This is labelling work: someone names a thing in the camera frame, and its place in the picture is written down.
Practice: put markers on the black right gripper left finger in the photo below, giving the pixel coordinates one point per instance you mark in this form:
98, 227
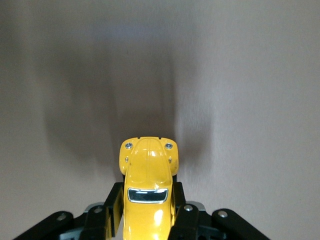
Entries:
110, 217

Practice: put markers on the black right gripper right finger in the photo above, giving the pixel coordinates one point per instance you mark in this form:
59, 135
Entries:
186, 220

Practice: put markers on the yellow beetle toy car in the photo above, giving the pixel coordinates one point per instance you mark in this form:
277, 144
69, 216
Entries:
147, 190

